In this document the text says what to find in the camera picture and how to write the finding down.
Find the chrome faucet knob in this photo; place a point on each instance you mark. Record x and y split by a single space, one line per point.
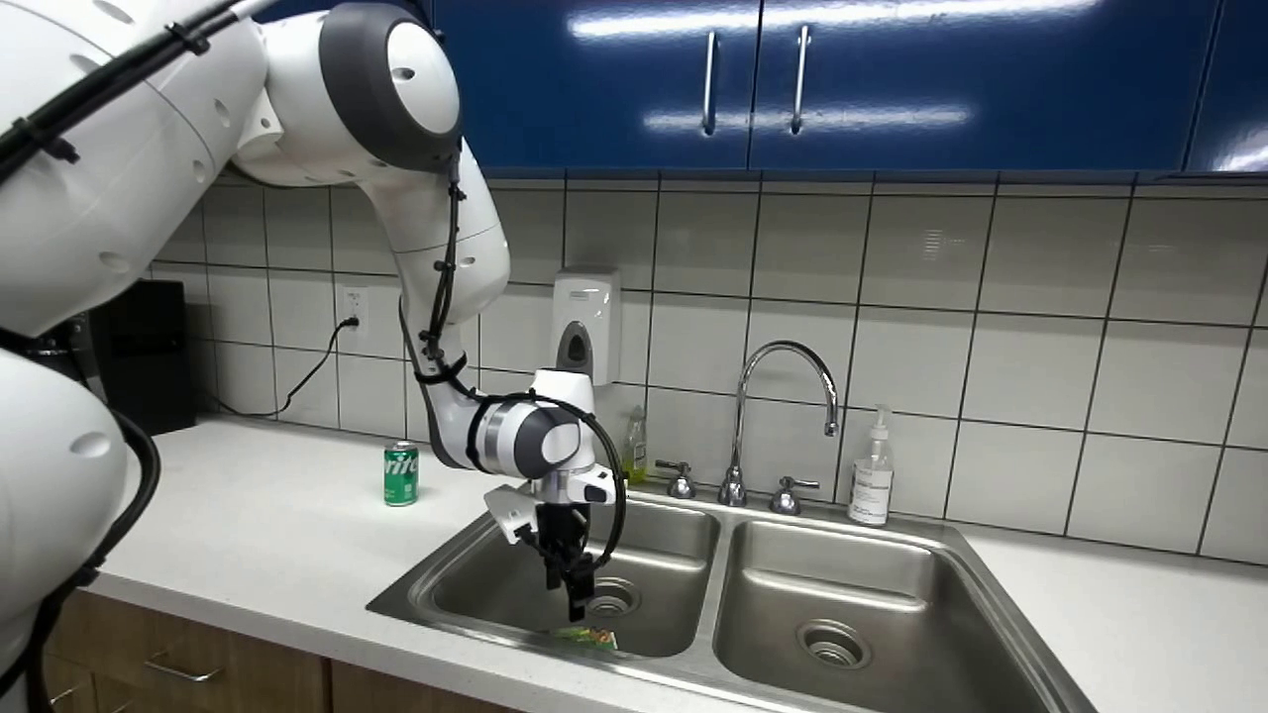
680 480
790 495

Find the chrome gooseneck faucet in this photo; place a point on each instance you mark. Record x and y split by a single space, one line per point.
792 350

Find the wooden base cabinet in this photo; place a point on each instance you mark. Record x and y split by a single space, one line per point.
200 653

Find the small green dish soap bottle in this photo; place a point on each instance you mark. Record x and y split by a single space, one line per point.
636 458

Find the stainless steel double sink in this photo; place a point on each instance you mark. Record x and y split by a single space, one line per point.
792 596

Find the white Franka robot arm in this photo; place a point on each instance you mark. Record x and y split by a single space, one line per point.
121 158

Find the clear pump soap bottle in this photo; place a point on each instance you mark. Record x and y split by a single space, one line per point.
874 480

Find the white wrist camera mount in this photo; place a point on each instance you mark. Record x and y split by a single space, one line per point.
508 513

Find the white wall outlet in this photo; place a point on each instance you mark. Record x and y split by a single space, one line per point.
352 301

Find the black countertop appliance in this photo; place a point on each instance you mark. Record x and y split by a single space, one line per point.
142 359

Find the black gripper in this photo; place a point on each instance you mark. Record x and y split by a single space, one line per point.
564 533

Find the white wall soap dispenser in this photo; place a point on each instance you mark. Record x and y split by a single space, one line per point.
582 320

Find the green soda can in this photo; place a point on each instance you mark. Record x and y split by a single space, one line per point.
403 472

